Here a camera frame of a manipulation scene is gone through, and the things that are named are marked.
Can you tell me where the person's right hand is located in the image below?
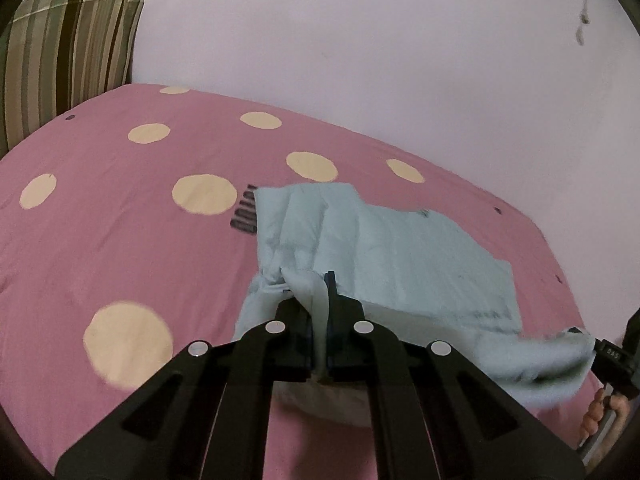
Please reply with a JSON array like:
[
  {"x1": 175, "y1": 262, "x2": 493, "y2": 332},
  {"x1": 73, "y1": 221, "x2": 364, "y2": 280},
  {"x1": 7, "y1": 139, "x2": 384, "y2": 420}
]
[{"x1": 579, "y1": 388, "x2": 631, "y2": 455}]

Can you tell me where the light teal puffer jacket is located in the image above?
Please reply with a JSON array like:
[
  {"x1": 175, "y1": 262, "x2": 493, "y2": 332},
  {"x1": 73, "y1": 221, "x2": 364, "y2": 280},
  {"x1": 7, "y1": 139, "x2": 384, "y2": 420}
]
[{"x1": 235, "y1": 183, "x2": 594, "y2": 427}]

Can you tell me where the pink polka dot bedsheet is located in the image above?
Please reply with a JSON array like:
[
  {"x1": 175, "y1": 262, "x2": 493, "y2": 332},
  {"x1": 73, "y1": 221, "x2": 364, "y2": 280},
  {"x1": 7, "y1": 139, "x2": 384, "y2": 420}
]
[{"x1": 1, "y1": 84, "x2": 582, "y2": 470}]

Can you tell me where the striped green brown pillow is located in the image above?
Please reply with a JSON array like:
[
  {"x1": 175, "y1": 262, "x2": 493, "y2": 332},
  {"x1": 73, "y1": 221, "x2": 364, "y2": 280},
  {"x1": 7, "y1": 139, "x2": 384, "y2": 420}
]
[{"x1": 1, "y1": 0, "x2": 144, "y2": 155}]

